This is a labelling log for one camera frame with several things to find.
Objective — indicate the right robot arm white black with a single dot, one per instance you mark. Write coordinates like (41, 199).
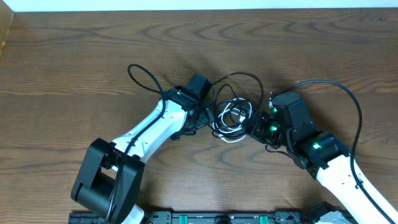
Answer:
(322, 155)

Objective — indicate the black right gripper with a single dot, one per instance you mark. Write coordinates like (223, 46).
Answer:
(257, 123)

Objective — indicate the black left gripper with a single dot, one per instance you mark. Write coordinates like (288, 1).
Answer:
(203, 117)

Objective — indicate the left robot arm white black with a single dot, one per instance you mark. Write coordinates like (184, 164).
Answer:
(110, 175)

